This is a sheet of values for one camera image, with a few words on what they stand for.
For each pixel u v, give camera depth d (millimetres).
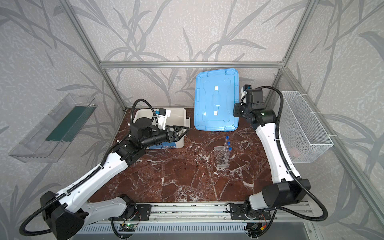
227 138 1031
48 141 640
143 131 520
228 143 838
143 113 990
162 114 609
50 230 415
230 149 883
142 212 736
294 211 443
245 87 652
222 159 912
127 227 711
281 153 424
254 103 533
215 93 802
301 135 615
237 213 731
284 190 386
